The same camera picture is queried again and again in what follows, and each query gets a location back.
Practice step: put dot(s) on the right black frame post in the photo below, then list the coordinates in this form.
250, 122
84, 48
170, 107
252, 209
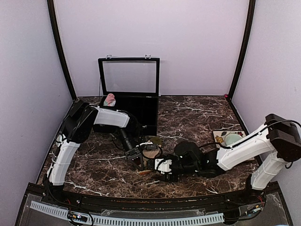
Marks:
243, 49

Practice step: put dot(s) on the white slotted cable duct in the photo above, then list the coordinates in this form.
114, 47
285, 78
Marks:
134, 218

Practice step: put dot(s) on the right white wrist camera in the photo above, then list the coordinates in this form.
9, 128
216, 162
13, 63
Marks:
163, 166

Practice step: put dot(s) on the striped beige sock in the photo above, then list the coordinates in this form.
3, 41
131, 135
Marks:
151, 154

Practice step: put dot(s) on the black frame post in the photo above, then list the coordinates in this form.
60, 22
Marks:
59, 48
243, 49

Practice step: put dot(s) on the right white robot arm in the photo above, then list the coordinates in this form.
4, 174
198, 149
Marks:
277, 136

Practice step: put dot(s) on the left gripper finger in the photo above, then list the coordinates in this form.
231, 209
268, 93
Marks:
141, 162
136, 163

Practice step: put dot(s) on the left black frame post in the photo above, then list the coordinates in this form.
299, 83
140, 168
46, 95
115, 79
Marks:
59, 48

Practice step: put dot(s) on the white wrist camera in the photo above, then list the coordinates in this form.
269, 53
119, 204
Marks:
148, 145
163, 166

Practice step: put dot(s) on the left green circuit board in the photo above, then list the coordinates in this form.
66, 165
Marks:
76, 217

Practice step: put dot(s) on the black display case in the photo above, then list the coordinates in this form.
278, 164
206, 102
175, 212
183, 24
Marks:
134, 81

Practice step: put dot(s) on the pink patterned sock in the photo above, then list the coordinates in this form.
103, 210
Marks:
110, 100

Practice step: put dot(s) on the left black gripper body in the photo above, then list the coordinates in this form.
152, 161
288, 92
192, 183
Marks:
125, 135

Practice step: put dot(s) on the black front rail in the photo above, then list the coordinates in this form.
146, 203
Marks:
95, 202

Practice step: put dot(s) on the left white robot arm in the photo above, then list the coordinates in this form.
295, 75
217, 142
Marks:
76, 129

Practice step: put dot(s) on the right circuit board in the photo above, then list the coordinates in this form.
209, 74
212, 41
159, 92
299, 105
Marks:
254, 210

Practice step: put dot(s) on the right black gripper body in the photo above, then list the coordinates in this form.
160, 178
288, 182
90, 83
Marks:
191, 169

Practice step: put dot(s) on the floral square coaster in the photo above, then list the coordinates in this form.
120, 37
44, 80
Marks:
219, 135

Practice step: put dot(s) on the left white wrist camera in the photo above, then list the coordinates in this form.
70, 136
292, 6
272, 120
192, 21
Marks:
148, 145

